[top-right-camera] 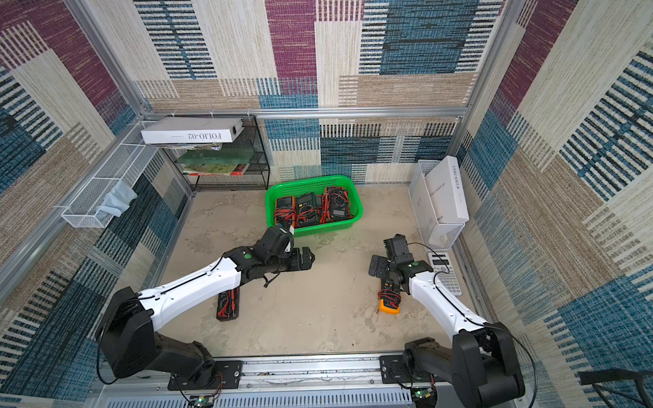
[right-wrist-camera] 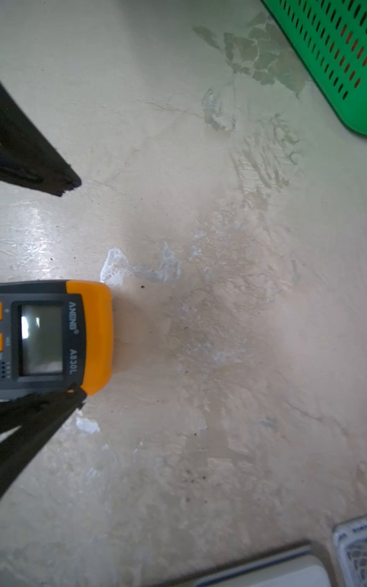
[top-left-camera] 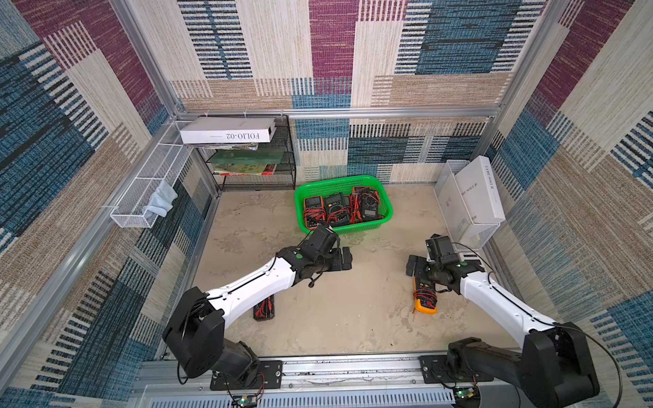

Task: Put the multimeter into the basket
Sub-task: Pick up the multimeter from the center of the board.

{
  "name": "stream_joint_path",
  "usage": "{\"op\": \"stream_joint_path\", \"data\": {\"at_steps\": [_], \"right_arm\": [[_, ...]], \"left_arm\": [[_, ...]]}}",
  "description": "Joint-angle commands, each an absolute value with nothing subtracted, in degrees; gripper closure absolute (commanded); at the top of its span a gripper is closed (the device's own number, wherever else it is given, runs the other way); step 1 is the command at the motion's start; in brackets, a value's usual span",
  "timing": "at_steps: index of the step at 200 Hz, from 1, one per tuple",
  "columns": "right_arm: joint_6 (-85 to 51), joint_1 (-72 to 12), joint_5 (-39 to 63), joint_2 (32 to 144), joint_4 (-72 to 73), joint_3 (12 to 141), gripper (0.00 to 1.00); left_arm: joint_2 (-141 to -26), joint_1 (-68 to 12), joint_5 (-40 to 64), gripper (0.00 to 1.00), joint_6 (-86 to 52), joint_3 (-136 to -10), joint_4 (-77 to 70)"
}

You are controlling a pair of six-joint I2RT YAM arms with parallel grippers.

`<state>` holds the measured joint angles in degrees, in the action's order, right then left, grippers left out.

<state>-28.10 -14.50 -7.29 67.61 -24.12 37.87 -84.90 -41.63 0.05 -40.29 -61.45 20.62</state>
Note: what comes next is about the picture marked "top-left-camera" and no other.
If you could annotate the white box right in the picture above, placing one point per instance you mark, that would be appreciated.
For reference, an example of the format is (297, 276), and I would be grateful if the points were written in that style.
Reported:
(479, 191)

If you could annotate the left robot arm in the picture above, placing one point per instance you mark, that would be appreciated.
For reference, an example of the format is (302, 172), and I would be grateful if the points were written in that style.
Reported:
(195, 331)

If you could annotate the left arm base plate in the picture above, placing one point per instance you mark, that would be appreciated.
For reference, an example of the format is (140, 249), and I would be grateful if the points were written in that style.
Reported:
(266, 374)

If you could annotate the clear plastic bin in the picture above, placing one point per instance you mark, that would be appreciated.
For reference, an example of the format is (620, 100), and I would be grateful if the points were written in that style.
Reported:
(461, 228)

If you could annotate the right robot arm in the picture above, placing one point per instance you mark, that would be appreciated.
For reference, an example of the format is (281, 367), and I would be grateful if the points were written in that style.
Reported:
(553, 366)

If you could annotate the green book on shelf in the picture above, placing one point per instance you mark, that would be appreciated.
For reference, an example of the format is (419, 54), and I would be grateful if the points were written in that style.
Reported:
(247, 157)

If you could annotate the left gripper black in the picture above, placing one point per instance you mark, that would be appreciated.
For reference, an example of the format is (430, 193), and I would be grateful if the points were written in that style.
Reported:
(337, 263)

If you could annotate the white wire wall basket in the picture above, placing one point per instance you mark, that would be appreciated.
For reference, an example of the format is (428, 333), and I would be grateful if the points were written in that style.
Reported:
(165, 161)

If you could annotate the light blue cloth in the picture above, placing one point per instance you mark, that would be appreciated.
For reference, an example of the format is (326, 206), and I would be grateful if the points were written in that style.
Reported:
(161, 201)

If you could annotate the orange multimeter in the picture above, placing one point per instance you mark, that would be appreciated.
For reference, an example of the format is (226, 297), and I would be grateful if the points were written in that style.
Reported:
(314, 212)
(354, 204)

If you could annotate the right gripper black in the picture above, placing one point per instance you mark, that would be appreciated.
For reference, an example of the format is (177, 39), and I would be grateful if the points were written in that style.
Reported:
(417, 265)

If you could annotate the green multimeter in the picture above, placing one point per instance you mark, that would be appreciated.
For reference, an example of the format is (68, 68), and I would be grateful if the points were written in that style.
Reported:
(338, 210)

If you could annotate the white folio box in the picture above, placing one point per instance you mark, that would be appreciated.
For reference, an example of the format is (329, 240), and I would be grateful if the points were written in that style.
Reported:
(228, 130)

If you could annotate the green plastic basket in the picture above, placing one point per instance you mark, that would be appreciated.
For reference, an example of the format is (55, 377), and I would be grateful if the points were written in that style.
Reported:
(344, 185)

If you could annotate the black wire shelf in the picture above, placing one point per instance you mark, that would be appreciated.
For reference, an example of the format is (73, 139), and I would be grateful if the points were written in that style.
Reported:
(255, 167)

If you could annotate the yellow multimeter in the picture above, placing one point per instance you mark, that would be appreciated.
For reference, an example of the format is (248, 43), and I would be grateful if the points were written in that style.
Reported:
(424, 297)

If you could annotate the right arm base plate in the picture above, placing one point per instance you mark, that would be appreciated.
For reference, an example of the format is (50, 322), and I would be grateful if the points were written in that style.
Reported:
(435, 370)

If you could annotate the black clamp multimeter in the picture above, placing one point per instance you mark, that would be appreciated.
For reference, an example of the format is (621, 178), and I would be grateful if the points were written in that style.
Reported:
(368, 204)

